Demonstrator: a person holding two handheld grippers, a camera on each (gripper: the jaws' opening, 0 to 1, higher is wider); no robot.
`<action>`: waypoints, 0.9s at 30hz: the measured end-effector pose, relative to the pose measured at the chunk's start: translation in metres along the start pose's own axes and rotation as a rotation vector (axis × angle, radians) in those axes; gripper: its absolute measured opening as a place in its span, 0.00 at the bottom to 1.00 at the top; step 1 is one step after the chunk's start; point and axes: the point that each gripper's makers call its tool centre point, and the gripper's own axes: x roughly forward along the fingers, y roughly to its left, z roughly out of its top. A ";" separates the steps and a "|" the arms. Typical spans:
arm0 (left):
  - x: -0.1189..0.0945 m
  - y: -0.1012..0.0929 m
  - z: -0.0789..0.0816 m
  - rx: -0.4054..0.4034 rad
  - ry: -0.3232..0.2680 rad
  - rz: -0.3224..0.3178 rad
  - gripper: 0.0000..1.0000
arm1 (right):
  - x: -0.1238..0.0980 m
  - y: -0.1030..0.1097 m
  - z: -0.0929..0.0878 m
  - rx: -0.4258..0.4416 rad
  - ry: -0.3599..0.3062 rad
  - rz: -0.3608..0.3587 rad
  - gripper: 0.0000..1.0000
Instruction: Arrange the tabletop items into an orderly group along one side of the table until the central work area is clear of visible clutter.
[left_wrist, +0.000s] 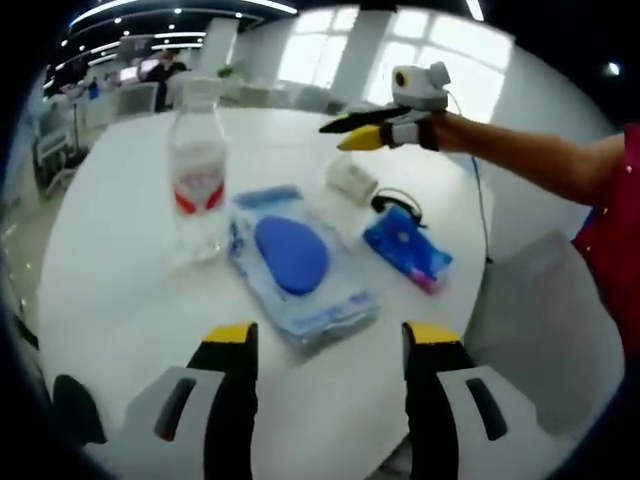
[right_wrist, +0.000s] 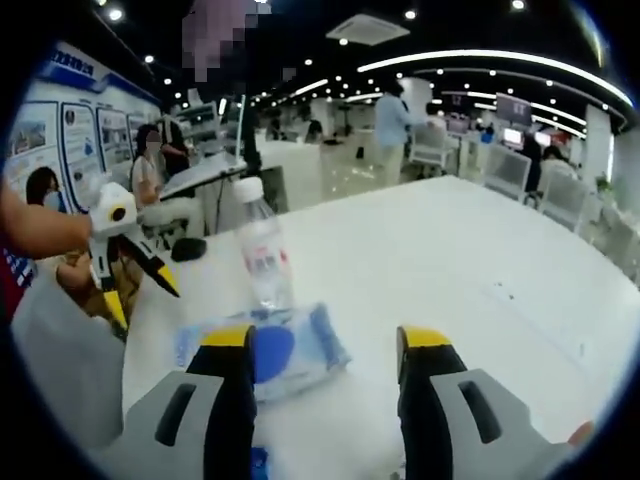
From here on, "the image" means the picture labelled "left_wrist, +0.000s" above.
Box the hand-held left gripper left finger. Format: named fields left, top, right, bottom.
left=119, top=322, right=261, bottom=480

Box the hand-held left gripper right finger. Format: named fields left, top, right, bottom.
left=402, top=321, right=552, bottom=480

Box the cream paper cup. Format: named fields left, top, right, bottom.
left=325, top=158, right=379, bottom=202

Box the black cable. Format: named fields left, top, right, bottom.
left=369, top=187, right=424, bottom=226

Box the blue tissue packet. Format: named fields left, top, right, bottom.
left=362, top=207, right=454, bottom=296

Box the clear package blue oval pad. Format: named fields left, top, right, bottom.
left=228, top=184, right=380, bottom=347

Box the clear bottle red label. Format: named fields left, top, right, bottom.
left=166, top=77, right=232, bottom=264

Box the wide window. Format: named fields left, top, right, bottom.
left=367, top=14, right=514, bottom=125

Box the narrow window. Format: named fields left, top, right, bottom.
left=279, top=7, right=359, bottom=97

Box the grey chair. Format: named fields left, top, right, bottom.
left=469, top=227, right=627, bottom=451

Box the white table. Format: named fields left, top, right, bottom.
left=37, top=104, right=496, bottom=480

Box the black bag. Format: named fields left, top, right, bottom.
left=51, top=374, right=109, bottom=447

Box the white mesh office chair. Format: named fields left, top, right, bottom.
left=118, top=82, right=157, bottom=117
left=33, top=99, right=77, bottom=194

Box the person's red shirt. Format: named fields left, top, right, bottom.
left=571, top=122, right=640, bottom=354

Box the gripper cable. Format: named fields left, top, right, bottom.
left=446, top=88, right=495, bottom=265

